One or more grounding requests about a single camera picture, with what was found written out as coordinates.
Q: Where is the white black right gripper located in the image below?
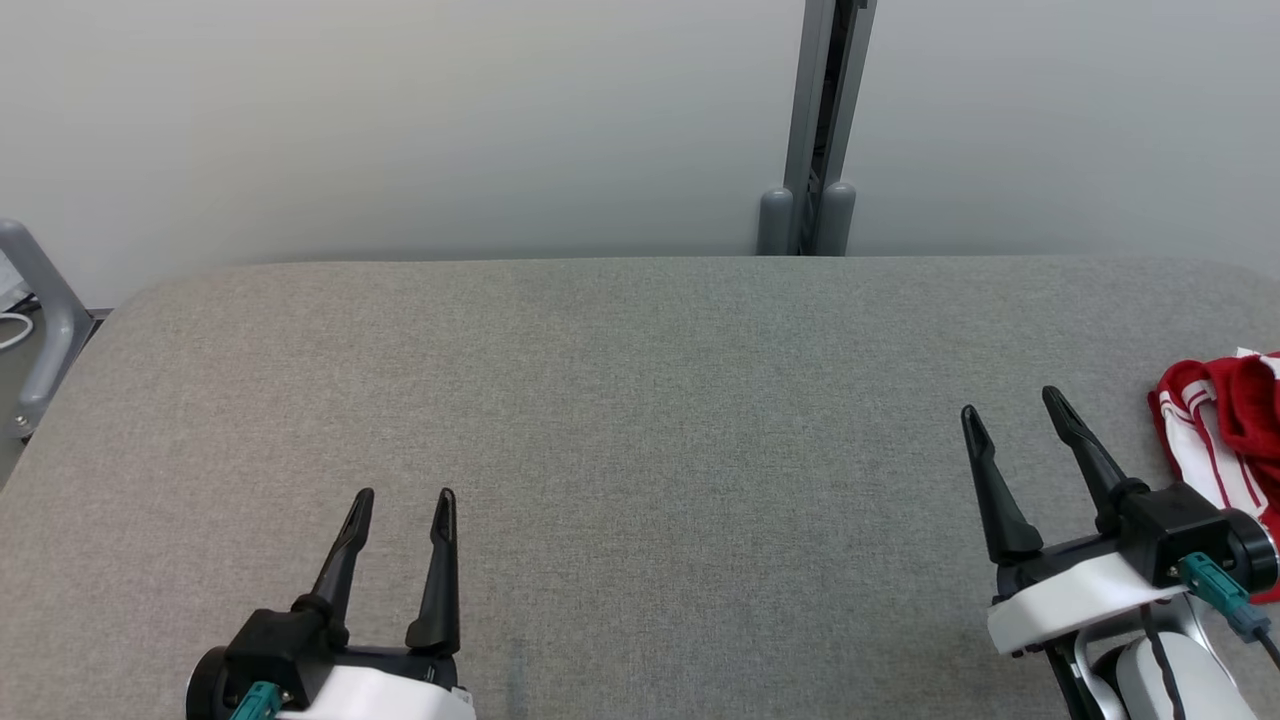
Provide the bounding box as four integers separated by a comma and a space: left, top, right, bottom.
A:
960, 385, 1191, 658

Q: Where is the grey metal partition post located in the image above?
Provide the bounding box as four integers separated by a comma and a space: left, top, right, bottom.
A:
757, 0, 879, 258

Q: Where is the teal camera connector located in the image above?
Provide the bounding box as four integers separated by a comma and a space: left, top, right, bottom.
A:
228, 682, 283, 720
1178, 553, 1273, 643

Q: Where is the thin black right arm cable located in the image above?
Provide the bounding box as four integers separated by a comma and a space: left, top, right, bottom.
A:
1140, 605, 1186, 720

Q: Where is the grey tubular metal frame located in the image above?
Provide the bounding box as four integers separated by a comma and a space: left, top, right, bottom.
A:
0, 218, 96, 441

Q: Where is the red white basketball jersey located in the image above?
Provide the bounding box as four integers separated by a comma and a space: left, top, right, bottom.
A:
1147, 348, 1280, 606

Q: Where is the teal left camera connector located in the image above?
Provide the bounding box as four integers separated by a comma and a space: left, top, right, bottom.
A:
228, 682, 283, 720

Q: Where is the teal right camera connector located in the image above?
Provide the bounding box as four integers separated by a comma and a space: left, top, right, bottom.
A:
1178, 553, 1273, 643

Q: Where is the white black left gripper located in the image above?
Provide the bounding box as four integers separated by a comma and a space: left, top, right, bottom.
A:
275, 488, 477, 720

